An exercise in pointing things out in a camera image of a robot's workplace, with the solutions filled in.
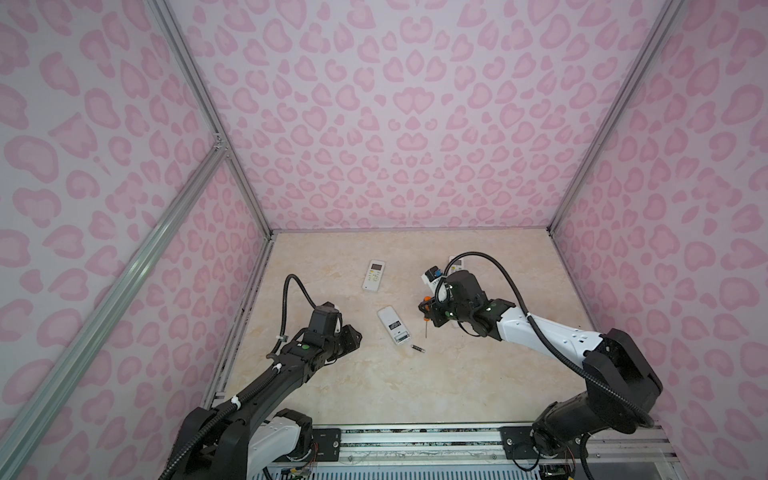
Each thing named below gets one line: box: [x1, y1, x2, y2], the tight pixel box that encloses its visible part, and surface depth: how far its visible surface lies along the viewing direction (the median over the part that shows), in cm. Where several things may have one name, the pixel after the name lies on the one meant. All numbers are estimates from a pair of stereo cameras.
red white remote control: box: [377, 305, 411, 345], surface depth 94 cm
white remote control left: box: [362, 259, 385, 292], surface depth 106 cm
